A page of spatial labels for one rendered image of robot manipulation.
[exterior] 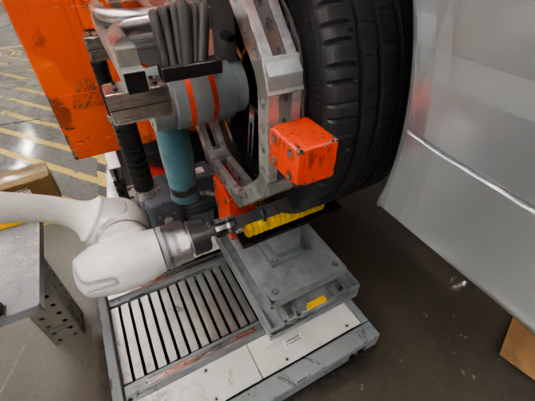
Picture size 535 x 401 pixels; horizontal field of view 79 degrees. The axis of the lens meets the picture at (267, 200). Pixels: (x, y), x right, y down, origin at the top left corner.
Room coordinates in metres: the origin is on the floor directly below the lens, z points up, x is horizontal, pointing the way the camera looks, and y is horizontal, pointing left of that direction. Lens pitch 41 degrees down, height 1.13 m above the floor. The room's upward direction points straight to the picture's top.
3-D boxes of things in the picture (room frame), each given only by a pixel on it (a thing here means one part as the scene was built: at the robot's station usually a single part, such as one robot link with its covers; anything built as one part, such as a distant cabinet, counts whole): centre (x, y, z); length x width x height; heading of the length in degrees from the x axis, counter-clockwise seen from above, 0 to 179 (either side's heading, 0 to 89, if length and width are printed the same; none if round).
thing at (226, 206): (0.74, 0.06, 0.48); 0.16 x 0.12 x 0.17; 118
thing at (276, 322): (0.80, -0.05, 0.13); 0.50 x 0.36 x 0.10; 28
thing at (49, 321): (0.59, 0.73, 0.21); 0.10 x 0.10 x 0.42; 28
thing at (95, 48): (0.78, 0.36, 0.93); 0.09 x 0.05 x 0.05; 118
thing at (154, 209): (0.98, 0.28, 0.26); 0.42 x 0.18 x 0.35; 118
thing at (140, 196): (0.46, 0.23, 0.83); 0.04 x 0.04 x 0.16
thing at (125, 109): (0.48, 0.20, 0.93); 0.09 x 0.05 x 0.05; 118
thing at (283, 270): (0.81, -0.05, 0.32); 0.40 x 0.30 x 0.28; 28
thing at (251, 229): (0.67, -0.05, 0.51); 0.29 x 0.06 x 0.06; 118
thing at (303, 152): (0.45, -0.05, 0.85); 0.09 x 0.08 x 0.07; 28
